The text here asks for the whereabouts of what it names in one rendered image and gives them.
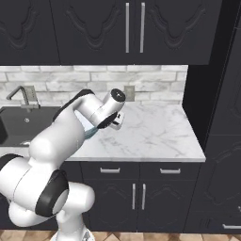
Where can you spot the black sink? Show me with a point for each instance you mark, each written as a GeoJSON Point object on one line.
{"type": "Point", "coordinates": [28, 125]}

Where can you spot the teal blue object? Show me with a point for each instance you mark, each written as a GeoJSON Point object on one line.
{"type": "Point", "coordinates": [91, 132]}

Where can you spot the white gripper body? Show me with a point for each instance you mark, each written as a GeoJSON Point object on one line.
{"type": "Point", "coordinates": [116, 126]}

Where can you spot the black drawer front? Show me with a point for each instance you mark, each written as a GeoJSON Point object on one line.
{"type": "Point", "coordinates": [125, 171]}
{"type": "Point", "coordinates": [188, 171]}

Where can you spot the black upper cupboard door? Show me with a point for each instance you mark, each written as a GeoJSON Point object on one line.
{"type": "Point", "coordinates": [179, 31]}
{"type": "Point", "coordinates": [25, 31]}
{"type": "Point", "coordinates": [94, 31]}

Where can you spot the black tall cupboard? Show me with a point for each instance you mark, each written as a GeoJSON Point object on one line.
{"type": "Point", "coordinates": [219, 141]}

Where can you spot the black lower cupboard door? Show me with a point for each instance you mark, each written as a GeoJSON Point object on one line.
{"type": "Point", "coordinates": [166, 204]}
{"type": "Point", "coordinates": [109, 204]}

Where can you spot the black cupboard door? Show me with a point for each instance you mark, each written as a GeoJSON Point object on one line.
{"type": "Point", "coordinates": [179, 31]}
{"type": "Point", "coordinates": [166, 204]}
{"type": "Point", "coordinates": [94, 31]}
{"type": "Point", "coordinates": [25, 31]}
{"type": "Point", "coordinates": [109, 204]}

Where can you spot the grey metal tap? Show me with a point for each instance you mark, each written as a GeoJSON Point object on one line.
{"type": "Point", "coordinates": [28, 106]}

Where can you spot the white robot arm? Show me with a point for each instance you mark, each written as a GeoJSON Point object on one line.
{"type": "Point", "coordinates": [56, 147]}

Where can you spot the grey wall outlet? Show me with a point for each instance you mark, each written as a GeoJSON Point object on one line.
{"type": "Point", "coordinates": [32, 92]}
{"type": "Point", "coordinates": [129, 93]}

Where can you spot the black under-sink cupboard front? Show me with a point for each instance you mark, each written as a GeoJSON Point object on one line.
{"type": "Point", "coordinates": [73, 171]}

